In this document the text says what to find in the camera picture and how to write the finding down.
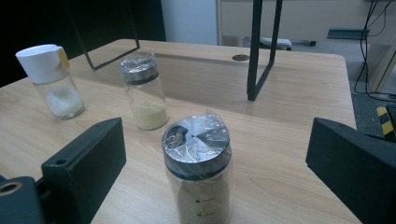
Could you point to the white-capped jar of white powder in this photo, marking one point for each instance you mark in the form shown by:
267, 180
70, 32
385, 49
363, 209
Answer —
43, 63

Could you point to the black stand with striped base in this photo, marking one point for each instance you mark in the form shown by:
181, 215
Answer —
384, 121

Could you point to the grey wall box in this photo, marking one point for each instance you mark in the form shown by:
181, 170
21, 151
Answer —
347, 33

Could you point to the round dark table grommet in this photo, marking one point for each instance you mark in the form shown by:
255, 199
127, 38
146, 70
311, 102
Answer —
240, 57

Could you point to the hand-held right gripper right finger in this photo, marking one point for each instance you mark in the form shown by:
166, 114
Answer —
358, 168

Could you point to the black metal shelf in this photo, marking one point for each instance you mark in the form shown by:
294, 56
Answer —
253, 62

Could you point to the round metal lid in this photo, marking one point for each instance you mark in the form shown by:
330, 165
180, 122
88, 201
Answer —
196, 161

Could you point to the white flat object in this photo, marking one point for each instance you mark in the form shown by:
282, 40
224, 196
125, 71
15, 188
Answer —
275, 42

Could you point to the white cabinet panel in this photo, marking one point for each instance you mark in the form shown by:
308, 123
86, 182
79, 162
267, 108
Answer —
190, 21

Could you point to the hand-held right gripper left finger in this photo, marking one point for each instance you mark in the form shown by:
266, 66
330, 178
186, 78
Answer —
84, 168

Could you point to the dark curtain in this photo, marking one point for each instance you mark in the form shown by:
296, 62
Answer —
37, 21

